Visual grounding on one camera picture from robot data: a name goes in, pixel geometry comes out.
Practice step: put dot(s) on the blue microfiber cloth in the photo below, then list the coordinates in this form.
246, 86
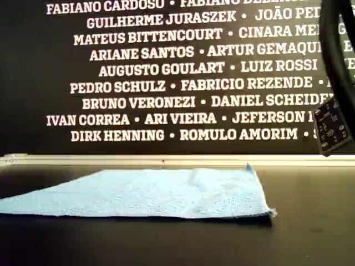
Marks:
152, 194

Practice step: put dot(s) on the small camera circuit board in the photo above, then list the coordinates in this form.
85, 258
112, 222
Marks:
331, 127

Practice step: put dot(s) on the aluminium table frame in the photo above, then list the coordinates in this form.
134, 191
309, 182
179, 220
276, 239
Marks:
166, 159

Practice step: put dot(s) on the black banner white names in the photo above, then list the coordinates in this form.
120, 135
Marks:
27, 69

